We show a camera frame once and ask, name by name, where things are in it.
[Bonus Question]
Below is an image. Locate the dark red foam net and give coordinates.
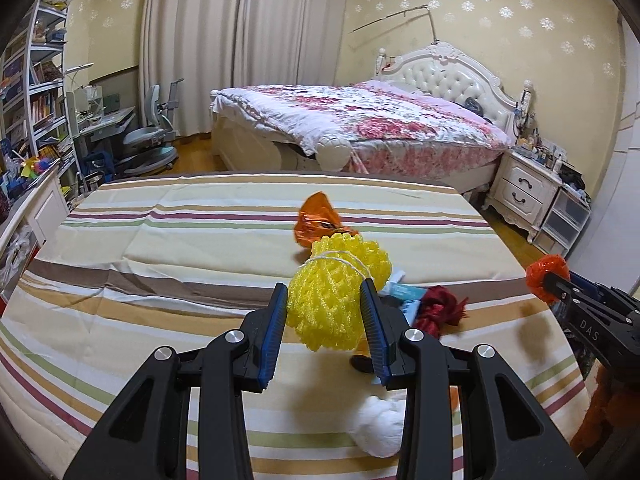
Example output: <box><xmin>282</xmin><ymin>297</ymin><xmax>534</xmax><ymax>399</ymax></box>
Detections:
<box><xmin>412</xmin><ymin>285</ymin><xmax>471</xmax><ymax>336</ymax></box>

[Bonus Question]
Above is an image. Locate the beige curtain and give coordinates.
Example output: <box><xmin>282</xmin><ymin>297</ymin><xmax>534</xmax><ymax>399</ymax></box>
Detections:
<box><xmin>140</xmin><ymin>0</ymin><xmax>351</xmax><ymax>138</ymax></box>

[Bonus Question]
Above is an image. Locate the orange fuzzy cloth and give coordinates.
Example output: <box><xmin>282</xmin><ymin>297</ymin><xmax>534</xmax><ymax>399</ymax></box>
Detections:
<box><xmin>570</xmin><ymin>360</ymin><xmax>626</xmax><ymax>456</ymax></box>

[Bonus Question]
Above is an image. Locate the black bag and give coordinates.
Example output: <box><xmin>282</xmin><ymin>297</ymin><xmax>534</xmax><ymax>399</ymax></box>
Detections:
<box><xmin>560</xmin><ymin>162</ymin><xmax>587</xmax><ymax>192</ymax></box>

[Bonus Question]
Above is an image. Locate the white tufted headboard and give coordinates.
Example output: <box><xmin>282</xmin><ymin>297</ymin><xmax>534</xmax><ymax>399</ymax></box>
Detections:
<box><xmin>375</xmin><ymin>42</ymin><xmax>521</xmax><ymax>126</ymax></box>

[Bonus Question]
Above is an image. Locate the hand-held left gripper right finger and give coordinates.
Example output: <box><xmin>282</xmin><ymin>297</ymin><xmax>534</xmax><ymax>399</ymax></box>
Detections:
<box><xmin>360</xmin><ymin>277</ymin><xmax>586</xmax><ymax>480</ymax></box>

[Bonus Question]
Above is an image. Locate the bed with floral cover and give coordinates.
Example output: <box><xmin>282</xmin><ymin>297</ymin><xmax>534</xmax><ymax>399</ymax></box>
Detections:
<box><xmin>210</xmin><ymin>80</ymin><xmax>511</xmax><ymax>181</ymax></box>

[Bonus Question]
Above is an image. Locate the grey-blue desk chair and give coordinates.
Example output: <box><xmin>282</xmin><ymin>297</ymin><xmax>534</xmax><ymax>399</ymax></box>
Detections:
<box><xmin>120</xmin><ymin>80</ymin><xmax>183</xmax><ymax>176</ymax></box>

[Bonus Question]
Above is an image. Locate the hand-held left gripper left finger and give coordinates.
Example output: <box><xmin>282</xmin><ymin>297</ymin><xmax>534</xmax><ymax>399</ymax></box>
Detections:
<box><xmin>64</xmin><ymin>282</ymin><xmax>290</xmax><ymax>480</ymax></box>

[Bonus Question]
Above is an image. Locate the striped bed sheet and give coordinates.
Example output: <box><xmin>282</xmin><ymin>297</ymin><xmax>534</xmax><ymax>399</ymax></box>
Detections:
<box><xmin>0</xmin><ymin>172</ymin><xmax>591</xmax><ymax>480</ymax></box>

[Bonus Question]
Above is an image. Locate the white bookshelf with books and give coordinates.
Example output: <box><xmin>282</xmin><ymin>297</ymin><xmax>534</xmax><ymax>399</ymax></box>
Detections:
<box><xmin>0</xmin><ymin>0</ymin><xmax>81</xmax><ymax>196</ymax></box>

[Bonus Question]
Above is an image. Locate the yellow foam fruit net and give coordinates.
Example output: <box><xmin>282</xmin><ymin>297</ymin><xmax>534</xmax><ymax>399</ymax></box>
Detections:
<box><xmin>286</xmin><ymin>234</ymin><xmax>392</xmax><ymax>352</ymax></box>

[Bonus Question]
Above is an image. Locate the white nightstand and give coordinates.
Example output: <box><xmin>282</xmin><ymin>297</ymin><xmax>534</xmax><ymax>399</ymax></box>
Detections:
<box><xmin>482</xmin><ymin>150</ymin><xmax>563</xmax><ymax>243</ymax></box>

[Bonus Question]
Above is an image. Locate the light blue sachet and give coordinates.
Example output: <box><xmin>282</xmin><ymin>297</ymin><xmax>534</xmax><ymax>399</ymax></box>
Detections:
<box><xmin>381</xmin><ymin>280</ymin><xmax>430</xmax><ymax>302</ymax></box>

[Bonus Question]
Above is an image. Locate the clutter of bottles on nightstand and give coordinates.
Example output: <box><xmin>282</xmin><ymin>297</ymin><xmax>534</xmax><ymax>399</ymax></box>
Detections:
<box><xmin>515</xmin><ymin>130</ymin><xmax>567</xmax><ymax>171</ymax></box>

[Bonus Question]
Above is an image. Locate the white crumpled tissue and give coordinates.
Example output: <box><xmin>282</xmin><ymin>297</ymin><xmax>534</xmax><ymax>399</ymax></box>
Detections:
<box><xmin>350</xmin><ymin>395</ymin><xmax>406</xmax><ymax>458</ymax></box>

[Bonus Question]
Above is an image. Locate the orange foil wrapper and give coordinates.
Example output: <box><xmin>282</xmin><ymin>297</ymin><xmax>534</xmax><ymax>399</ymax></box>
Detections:
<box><xmin>293</xmin><ymin>191</ymin><xmax>358</xmax><ymax>249</ymax></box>

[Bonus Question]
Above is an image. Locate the thin metal net pole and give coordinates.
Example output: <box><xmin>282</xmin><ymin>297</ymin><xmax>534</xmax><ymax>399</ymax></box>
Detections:
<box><xmin>350</xmin><ymin>2</ymin><xmax>441</xmax><ymax>46</ymax></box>

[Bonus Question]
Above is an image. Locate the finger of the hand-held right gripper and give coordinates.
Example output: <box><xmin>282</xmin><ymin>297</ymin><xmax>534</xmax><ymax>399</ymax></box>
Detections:
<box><xmin>569</xmin><ymin>271</ymin><xmax>640</xmax><ymax>323</ymax></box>
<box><xmin>542</xmin><ymin>272</ymin><xmax>640</xmax><ymax>386</ymax></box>

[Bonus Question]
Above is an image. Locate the white bed frame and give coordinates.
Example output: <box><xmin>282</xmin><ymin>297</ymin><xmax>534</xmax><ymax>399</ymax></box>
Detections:
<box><xmin>210</xmin><ymin>110</ymin><xmax>501</xmax><ymax>196</ymax></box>

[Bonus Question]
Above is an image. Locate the plastic drawer unit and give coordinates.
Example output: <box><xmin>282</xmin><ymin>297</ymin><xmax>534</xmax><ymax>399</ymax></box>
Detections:
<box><xmin>532</xmin><ymin>185</ymin><xmax>593</xmax><ymax>258</ymax></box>

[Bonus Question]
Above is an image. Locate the white wardrobe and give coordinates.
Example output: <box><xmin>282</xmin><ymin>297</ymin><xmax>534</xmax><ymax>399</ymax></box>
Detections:
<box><xmin>590</xmin><ymin>10</ymin><xmax>640</xmax><ymax>301</ymax></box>

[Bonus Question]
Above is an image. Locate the orange-red foam net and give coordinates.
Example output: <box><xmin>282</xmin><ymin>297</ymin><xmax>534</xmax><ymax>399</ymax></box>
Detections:
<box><xmin>525</xmin><ymin>255</ymin><xmax>570</xmax><ymax>303</ymax></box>

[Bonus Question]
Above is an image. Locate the grey study desk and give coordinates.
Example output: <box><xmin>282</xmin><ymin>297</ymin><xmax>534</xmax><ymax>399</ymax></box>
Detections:
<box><xmin>75</xmin><ymin>105</ymin><xmax>138</xmax><ymax>171</ymax></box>

